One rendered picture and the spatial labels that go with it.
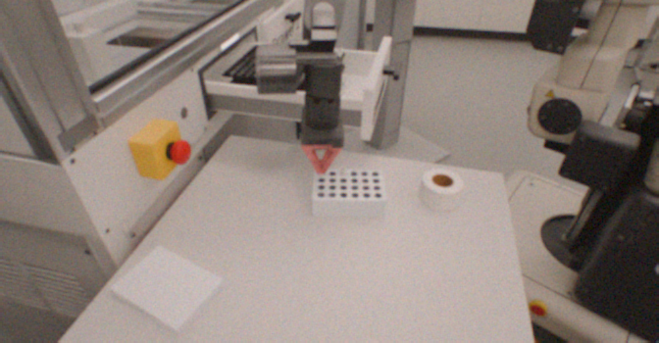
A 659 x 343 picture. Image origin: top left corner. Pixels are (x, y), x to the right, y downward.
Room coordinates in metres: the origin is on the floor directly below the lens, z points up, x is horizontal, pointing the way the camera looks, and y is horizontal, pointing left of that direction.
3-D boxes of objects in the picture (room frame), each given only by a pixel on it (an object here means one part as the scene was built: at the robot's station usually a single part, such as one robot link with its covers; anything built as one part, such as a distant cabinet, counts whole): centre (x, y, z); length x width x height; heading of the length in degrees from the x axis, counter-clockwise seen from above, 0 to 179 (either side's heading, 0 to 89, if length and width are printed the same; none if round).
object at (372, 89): (0.75, -0.11, 0.87); 0.29 x 0.02 x 0.11; 166
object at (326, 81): (0.54, 0.01, 0.99); 0.07 x 0.06 x 0.07; 95
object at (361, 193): (0.51, -0.04, 0.78); 0.12 x 0.08 x 0.04; 89
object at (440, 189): (0.51, -0.20, 0.78); 0.07 x 0.07 x 0.04
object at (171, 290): (0.32, 0.22, 0.77); 0.13 x 0.09 x 0.02; 61
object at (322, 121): (0.54, 0.01, 0.92); 0.10 x 0.07 x 0.07; 3
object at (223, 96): (0.80, 0.10, 0.86); 0.40 x 0.26 x 0.06; 76
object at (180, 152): (0.49, 0.24, 0.88); 0.04 x 0.03 x 0.04; 166
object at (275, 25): (1.13, 0.13, 0.87); 0.29 x 0.02 x 0.11; 166
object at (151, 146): (0.50, 0.27, 0.88); 0.07 x 0.05 x 0.07; 166
